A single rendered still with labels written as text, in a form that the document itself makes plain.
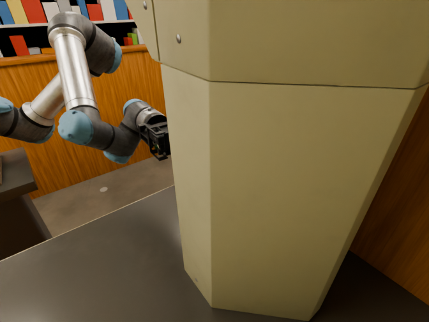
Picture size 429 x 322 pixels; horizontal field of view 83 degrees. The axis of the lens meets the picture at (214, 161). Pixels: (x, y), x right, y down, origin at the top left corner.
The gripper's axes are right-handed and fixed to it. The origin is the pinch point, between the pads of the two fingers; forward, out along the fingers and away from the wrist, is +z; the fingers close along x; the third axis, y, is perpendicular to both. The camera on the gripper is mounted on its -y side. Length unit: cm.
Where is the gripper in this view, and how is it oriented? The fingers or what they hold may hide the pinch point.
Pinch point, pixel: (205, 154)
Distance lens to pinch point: 53.1
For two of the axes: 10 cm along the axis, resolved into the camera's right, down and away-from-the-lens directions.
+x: 0.2, -8.4, -5.4
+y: -7.9, 3.1, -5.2
